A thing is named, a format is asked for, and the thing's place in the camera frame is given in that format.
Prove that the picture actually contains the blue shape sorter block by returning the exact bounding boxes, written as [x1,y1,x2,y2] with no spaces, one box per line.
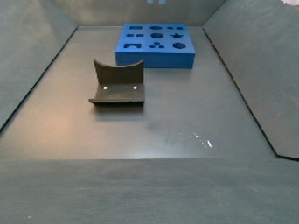
[115,23,195,69]

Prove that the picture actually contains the blue tape strips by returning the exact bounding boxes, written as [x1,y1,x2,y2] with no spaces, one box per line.
[145,0,167,4]

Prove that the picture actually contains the black curved holder bracket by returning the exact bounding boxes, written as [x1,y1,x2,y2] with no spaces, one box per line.
[88,60,145,105]

